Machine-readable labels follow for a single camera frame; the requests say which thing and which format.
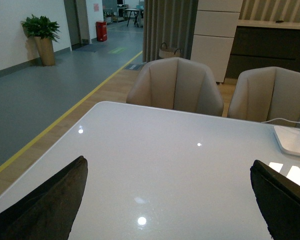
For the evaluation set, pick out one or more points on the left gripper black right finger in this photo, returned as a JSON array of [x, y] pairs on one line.
[[278, 199]]

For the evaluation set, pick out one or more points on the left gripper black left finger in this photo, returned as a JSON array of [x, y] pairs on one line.
[[49, 211]]

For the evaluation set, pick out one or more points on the beige chair right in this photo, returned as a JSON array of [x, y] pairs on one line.
[[267, 94]]

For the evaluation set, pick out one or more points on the beige chair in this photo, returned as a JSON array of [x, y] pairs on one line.
[[177, 84], [267, 94]]

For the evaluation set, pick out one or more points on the dark kitchen counter cabinet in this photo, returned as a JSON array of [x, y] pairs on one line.
[[259, 47]]

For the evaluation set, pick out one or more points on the beige chair left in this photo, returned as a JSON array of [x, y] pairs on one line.
[[177, 84]]

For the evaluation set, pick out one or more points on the green potted plant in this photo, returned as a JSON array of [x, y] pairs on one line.
[[44, 32]]

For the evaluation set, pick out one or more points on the white cabinet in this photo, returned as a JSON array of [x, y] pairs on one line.
[[214, 32]]

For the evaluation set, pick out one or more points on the woven basket with handles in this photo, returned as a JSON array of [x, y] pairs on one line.
[[169, 52]]

